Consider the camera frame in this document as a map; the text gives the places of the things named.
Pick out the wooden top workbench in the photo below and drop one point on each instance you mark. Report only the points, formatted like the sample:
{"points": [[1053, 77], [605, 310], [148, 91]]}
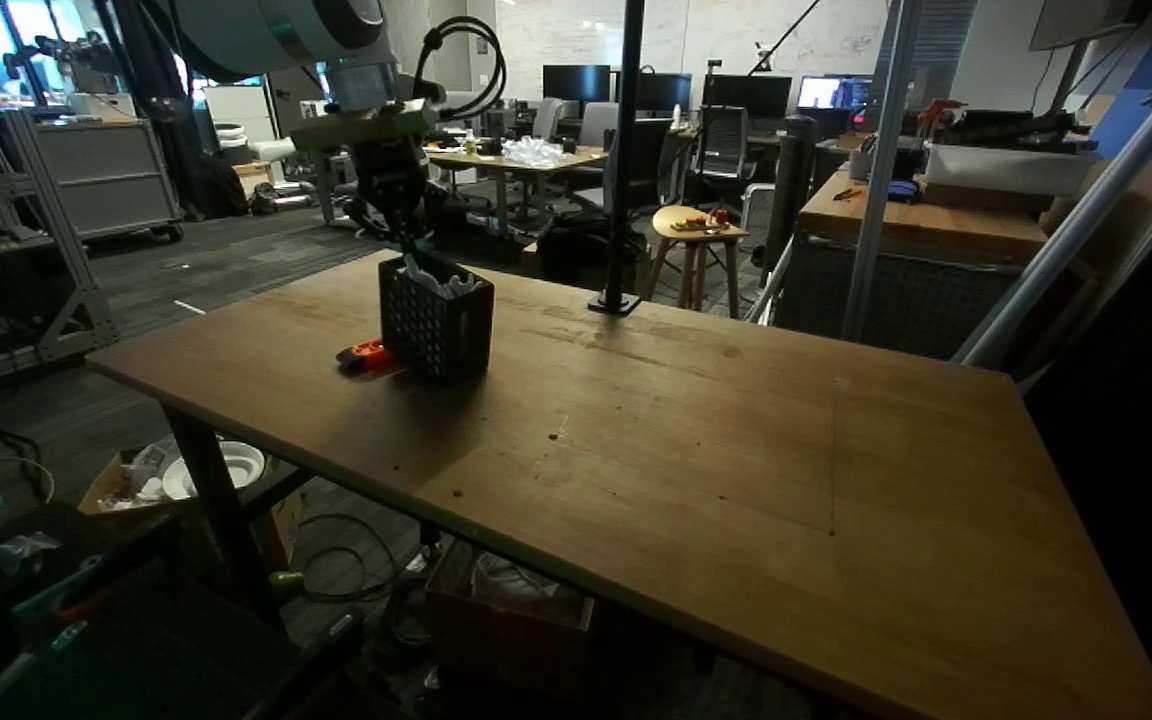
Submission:
{"points": [[920, 225]]}

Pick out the black perforated box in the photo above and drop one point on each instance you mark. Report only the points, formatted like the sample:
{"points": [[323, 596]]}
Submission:
{"points": [[437, 332]]}

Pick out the white storage box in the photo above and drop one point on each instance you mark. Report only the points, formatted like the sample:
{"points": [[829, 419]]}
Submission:
{"points": [[1000, 168]]}

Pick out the wooden office desk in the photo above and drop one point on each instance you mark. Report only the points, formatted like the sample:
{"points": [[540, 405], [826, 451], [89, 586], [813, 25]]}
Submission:
{"points": [[517, 160]]}

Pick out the upright silver metal bar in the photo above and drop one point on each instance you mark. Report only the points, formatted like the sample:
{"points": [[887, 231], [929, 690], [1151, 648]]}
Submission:
{"points": [[876, 174]]}

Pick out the grey drawer cabinet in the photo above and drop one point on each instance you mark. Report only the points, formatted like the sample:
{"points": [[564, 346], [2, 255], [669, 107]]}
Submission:
{"points": [[111, 180]]}

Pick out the black vertical stand pole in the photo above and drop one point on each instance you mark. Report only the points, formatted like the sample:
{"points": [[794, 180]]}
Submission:
{"points": [[620, 160]]}

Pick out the round wooden stool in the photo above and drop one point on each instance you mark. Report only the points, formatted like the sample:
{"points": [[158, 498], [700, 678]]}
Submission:
{"points": [[695, 225]]}

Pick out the orange spirit level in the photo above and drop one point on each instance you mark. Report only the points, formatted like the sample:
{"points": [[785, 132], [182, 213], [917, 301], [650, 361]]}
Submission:
{"points": [[366, 359]]}

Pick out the grey mesh office chair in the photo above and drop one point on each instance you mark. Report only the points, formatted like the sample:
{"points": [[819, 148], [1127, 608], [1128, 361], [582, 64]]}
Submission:
{"points": [[721, 140]]}

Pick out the grey metal shelving rack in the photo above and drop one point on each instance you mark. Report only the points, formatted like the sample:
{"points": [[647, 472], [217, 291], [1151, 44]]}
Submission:
{"points": [[16, 266]]}

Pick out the dark computer monitor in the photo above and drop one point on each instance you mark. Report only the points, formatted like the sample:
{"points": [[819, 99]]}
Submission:
{"points": [[747, 99], [577, 83]]}

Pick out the white bowl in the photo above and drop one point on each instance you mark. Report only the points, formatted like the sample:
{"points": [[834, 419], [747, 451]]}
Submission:
{"points": [[220, 468]]}

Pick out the lit computer monitor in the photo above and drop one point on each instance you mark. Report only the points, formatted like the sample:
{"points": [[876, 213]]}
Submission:
{"points": [[837, 95]]}

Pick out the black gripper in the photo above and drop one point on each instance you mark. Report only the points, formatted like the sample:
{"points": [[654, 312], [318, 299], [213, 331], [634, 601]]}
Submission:
{"points": [[395, 180]]}

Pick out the open cardboard trash box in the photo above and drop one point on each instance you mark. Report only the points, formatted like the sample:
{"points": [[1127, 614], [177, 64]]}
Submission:
{"points": [[119, 480]]}

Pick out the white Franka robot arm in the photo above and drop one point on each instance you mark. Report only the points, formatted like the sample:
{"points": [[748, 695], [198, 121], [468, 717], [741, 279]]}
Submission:
{"points": [[281, 34]]}

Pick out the slanted silver metal bar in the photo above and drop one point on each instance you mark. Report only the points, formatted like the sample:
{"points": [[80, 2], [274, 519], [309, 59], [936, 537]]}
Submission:
{"points": [[1083, 213]]}

